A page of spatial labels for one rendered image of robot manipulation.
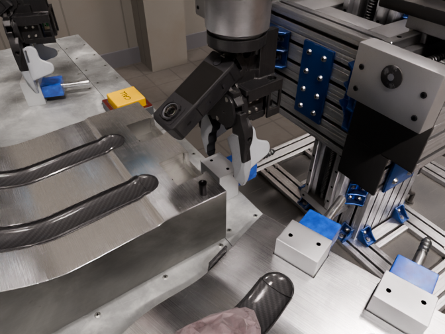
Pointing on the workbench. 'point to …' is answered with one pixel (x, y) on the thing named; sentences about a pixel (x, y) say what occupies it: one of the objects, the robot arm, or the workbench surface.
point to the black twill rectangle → (217, 258)
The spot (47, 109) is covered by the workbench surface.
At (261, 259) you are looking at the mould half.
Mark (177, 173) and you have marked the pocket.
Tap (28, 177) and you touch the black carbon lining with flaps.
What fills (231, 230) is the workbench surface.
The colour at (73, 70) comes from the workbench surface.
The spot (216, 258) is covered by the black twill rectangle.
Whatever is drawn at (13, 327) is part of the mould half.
